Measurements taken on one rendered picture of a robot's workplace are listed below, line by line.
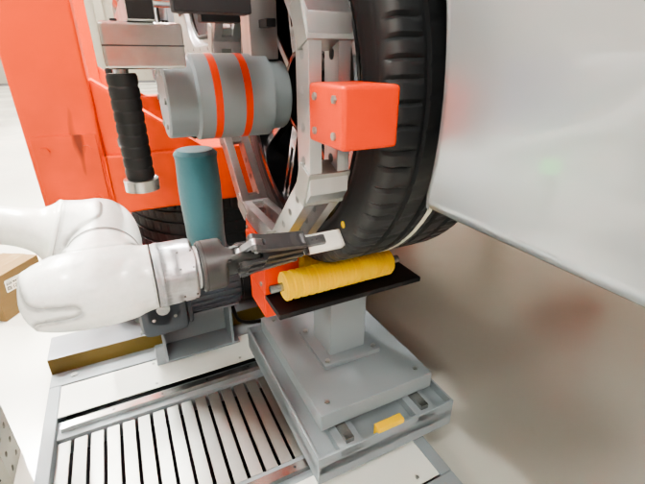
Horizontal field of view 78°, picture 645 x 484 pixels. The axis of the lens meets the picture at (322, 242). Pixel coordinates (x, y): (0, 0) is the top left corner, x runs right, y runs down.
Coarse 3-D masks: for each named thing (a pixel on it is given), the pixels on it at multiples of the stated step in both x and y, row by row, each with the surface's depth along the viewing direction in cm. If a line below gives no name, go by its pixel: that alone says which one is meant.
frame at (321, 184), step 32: (288, 0) 50; (320, 0) 48; (224, 32) 87; (320, 32) 48; (352, 32) 50; (320, 64) 49; (320, 160) 54; (256, 192) 93; (320, 192) 56; (256, 224) 83; (288, 224) 66; (320, 224) 68
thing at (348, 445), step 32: (256, 352) 116; (288, 384) 104; (288, 416) 97; (384, 416) 94; (416, 416) 92; (448, 416) 98; (320, 448) 87; (352, 448) 85; (384, 448) 91; (320, 480) 84
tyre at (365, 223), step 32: (352, 0) 52; (384, 0) 47; (416, 0) 48; (384, 32) 48; (416, 32) 48; (384, 64) 49; (416, 64) 49; (416, 96) 50; (416, 128) 52; (256, 160) 103; (384, 160) 53; (416, 160) 56; (352, 192) 62; (384, 192) 56; (416, 192) 59; (352, 224) 63; (384, 224) 62; (416, 224) 66; (448, 224) 72; (320, 256) 78; (352, 256) 72
